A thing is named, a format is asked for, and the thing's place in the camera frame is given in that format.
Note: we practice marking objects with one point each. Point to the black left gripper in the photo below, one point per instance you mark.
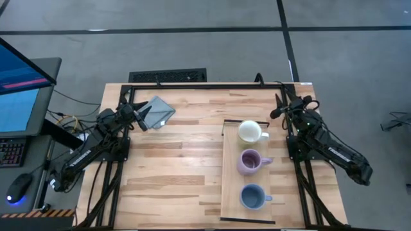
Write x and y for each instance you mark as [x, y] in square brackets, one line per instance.
[127, 112]

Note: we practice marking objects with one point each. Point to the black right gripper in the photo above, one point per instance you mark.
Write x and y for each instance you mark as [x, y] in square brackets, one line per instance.
[297, 108]

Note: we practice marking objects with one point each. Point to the white ceramic mug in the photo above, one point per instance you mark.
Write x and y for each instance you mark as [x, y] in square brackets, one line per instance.
[248, 131]

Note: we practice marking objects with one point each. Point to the purple ceramic mug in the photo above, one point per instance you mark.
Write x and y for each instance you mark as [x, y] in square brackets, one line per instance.
[247, 163]

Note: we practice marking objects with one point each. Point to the blue ceramic mug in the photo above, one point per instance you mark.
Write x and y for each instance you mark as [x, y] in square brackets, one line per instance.
[252, 196]

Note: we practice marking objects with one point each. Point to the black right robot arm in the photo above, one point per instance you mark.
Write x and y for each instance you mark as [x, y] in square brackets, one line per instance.
[338, 154]

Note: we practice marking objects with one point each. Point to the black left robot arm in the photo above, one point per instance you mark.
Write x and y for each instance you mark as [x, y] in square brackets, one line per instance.
[80, 157]

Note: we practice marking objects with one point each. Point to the grey folded cloth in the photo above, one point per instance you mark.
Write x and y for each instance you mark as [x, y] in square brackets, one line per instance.
[160, 110]

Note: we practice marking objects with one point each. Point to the white label sticker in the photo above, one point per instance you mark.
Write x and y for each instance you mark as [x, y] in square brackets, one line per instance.
[306, 83]

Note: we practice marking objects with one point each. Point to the black floor vent grate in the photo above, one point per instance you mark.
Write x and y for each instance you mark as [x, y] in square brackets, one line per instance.
[167, 75]

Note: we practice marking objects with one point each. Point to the black floor stand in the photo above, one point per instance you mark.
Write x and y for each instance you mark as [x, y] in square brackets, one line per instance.
[396, 123]

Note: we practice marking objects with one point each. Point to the grey side desk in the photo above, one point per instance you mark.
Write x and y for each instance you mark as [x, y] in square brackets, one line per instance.
[32, 167]

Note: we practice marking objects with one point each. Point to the grey-bezel computer monitor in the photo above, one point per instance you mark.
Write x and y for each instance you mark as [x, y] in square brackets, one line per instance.
[16, 110]

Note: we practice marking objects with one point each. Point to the black-bezel computer monitor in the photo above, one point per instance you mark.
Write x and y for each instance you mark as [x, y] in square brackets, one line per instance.
[19, 70]

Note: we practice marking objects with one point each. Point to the black backlit keyboard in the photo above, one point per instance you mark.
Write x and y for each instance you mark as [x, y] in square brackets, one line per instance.
[11, 152]

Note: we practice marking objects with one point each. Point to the black yellow hazard tape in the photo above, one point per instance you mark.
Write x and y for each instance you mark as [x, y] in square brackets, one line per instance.
[38, 213]

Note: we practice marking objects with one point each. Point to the black computer mouse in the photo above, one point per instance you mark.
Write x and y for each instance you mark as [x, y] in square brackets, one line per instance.
[17, 187]

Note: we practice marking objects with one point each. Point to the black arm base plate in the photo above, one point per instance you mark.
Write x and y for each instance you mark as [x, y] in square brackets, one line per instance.
[123, 157]
[293, 152]

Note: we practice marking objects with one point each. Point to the black aluminium table frame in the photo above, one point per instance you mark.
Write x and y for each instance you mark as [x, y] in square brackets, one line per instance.
[208, 86]

